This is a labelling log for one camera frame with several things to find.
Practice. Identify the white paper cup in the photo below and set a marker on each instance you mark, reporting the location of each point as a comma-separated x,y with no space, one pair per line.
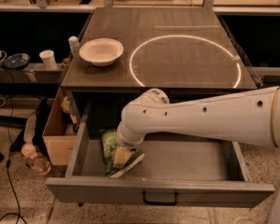
48,58

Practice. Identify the cardboard box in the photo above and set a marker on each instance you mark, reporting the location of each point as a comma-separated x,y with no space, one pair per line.
60,132

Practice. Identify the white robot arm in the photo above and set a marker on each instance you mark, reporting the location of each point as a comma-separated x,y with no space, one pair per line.
250,117

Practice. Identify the white plastic bottle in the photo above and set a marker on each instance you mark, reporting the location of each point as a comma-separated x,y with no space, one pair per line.
74,45

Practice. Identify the black drawer handle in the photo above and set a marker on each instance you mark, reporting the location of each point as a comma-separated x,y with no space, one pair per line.
160,199

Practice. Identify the grey counter cabinet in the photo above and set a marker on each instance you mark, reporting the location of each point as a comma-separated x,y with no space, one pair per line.
164,47

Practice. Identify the green jalapeno chip bag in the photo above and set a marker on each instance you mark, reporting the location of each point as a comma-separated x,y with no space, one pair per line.
110,145

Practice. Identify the grey side shelf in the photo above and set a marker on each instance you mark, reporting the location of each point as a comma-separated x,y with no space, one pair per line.
33,73

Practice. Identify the dark round plate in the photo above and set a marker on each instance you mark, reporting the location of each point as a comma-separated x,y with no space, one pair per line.
17,61

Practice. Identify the clear plastic bottle on floor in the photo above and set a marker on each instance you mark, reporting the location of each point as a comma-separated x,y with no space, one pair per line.
35,159

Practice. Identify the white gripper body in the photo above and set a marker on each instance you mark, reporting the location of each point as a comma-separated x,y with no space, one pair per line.
130,141

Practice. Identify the grey open top drawer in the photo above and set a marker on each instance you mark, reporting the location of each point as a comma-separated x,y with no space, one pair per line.
201,171

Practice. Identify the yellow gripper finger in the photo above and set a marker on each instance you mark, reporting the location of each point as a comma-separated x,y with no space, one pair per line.
122,155

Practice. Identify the white paper bowl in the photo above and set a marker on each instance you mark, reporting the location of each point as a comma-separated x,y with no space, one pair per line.
101,51

